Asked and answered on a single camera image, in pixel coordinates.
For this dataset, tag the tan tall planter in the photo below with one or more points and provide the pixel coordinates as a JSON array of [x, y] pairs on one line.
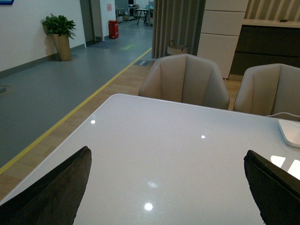
[[62, 47]]

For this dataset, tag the dark sideboard with counter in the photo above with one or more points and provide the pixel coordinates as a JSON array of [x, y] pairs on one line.
[[266, 42]]

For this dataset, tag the beige chair left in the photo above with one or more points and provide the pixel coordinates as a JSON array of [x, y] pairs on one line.
[[185, 78]]

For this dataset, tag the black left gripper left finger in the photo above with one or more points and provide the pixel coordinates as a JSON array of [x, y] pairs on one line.
[[55, 198]]

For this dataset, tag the woven basket with handles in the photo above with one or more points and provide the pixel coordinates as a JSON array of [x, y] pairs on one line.
[[173, 49]]

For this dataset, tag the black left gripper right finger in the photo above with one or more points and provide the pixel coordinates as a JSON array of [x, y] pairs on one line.
[[275, 191]]

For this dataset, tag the beige chair right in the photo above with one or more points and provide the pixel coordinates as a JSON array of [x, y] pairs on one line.
[[270, 90]]

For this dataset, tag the white flat device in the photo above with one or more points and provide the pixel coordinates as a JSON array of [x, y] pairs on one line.
[[290, 131]]

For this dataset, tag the red cylindrical bin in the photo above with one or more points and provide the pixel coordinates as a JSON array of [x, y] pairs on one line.
[[113, 29]]

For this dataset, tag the distant desk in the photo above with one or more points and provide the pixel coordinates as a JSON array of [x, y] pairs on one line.
[[146, 12]]

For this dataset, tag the pink door notice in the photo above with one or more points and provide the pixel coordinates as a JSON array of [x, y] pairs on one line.
[[109, 7]]

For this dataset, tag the green potted plant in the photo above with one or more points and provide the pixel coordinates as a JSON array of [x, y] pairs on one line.
[[59, 25]]

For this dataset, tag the blue wall sign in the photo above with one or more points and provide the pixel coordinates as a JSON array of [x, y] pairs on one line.
[[6, 2]]

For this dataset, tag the white drawer cabinet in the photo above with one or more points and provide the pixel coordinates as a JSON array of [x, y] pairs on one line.
[[220, 31]]

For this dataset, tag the gray curtain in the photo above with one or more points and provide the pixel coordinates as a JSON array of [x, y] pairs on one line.
[[177, 20]]

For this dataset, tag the beige chair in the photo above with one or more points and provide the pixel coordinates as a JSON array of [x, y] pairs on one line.
[[185, 78], [270, 90]]

